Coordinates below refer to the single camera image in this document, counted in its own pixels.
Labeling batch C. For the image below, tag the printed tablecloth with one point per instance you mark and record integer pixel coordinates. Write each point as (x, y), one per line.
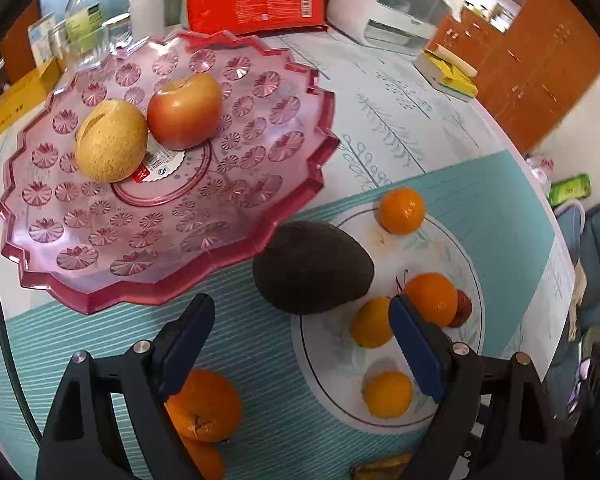
(430, 135)

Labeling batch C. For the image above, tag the clear water bottle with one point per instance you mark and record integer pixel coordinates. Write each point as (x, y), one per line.
(84, 20)

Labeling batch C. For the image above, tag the white plastic bottle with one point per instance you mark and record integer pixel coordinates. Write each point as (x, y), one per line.
(147, 10)

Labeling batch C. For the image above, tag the wooden sideboard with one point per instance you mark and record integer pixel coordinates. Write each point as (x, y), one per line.
(17, 52)

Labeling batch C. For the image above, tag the small yellow-orange citrus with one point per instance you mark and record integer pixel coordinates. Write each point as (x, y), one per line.
(370, 325)
(387, 394)

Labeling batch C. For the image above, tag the green packet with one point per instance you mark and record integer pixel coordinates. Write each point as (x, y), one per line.
(570, 189)

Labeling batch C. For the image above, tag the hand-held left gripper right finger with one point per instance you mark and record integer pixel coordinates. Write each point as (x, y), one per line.
(415, 345)

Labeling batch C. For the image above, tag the pink plastic fruit tray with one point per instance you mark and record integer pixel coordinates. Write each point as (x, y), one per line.
(130, 220)

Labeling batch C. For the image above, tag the red apple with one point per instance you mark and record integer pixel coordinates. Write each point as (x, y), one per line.
(184, 112)

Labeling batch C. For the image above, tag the blue sofa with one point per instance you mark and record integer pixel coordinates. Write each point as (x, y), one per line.
(597, 245)

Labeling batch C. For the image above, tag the dark avocado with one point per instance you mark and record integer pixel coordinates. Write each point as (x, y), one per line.
(312, 267)

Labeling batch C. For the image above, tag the blue and white box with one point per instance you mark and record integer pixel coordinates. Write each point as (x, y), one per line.
(40, 35)

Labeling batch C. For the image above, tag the large orange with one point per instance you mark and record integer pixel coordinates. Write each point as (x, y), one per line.
(207, 405)
(205, 460)

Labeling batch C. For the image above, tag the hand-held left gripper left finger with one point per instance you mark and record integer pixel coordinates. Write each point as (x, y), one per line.
(180, 355)

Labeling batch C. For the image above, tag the yellow pear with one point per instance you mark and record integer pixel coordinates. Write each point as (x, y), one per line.
(111, 141)

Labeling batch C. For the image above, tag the spotted banana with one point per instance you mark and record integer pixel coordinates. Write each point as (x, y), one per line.
(380, 470)

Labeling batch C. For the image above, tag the pink bag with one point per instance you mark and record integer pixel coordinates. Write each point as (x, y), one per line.
(540, 166)

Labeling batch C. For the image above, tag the red lychee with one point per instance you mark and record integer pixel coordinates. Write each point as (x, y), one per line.
(464, 307)

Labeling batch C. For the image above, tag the yellow cardboard box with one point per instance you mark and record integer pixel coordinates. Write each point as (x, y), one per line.
(17, 97)

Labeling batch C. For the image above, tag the yellow tissue pack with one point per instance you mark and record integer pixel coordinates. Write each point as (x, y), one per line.
(447, 70)

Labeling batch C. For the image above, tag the white appliance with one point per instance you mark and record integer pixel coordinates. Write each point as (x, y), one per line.
(405, 5)

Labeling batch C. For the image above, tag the small deep orange mandarin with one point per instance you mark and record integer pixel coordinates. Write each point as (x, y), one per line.
(430, 297)
(401, 210)

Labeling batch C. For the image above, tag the wooden cabinet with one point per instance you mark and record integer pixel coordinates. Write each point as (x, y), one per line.
(530, 70)

